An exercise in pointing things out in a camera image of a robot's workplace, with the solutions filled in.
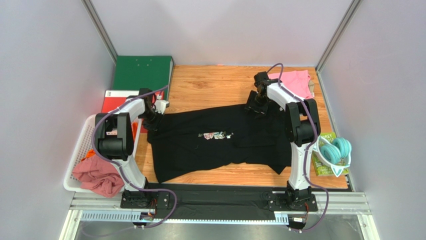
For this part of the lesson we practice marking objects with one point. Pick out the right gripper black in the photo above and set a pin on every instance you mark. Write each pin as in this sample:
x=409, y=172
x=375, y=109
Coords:
x=256, y=106

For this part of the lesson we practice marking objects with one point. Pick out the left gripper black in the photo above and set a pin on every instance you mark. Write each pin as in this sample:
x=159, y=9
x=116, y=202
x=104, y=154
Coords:
x=154, y=126

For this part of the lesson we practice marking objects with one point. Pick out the black floral t shirt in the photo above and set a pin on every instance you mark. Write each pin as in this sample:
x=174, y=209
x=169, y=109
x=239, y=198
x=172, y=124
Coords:
x=210, y=138

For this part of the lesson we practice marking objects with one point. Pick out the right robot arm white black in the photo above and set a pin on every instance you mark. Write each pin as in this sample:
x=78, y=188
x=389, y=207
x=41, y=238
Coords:
x=301, y=127

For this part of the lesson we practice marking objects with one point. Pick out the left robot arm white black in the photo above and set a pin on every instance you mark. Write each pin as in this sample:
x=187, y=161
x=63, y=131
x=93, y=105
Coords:
x=112, y=137

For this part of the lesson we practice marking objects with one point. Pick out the folded pink t shirt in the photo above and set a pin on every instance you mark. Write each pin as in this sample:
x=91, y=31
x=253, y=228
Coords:
x=297, y=82

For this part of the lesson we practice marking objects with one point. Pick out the folded beige t shirt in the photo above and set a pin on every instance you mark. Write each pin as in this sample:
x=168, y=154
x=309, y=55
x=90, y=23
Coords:
x=311, y=87

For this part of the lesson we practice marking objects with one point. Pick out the orange t shirt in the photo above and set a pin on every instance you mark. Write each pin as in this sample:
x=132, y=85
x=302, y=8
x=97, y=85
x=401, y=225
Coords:
x=134, y=126

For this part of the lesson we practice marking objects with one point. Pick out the white plastic laundry basket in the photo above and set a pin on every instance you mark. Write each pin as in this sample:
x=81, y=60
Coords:
x=82, y=147

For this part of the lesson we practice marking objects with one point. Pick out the dusty pink t shirt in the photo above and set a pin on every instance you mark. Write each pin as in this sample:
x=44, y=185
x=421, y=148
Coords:
x=98, y=176

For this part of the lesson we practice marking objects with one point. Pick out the green book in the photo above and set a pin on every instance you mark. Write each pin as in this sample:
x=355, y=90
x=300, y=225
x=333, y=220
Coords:
x=328, y=169

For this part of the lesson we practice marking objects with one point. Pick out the teal headphones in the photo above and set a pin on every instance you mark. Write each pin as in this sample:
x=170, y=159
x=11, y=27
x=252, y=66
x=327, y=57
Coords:
x=336, y=150

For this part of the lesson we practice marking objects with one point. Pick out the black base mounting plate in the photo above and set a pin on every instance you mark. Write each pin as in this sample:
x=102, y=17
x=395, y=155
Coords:
x=169, y=195

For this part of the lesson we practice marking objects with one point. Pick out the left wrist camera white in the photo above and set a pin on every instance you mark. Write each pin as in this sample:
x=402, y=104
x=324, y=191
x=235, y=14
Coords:
x=161, y=106

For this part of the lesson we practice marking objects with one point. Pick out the red ring binder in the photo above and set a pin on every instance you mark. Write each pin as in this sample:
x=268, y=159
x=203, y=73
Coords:
x=115, y=98

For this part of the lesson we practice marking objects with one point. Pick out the green ring binder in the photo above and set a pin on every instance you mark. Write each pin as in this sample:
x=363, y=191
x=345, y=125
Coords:
x=135, y=72

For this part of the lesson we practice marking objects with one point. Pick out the aluminium frame rail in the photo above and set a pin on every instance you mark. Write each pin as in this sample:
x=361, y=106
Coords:
x=108, y=210

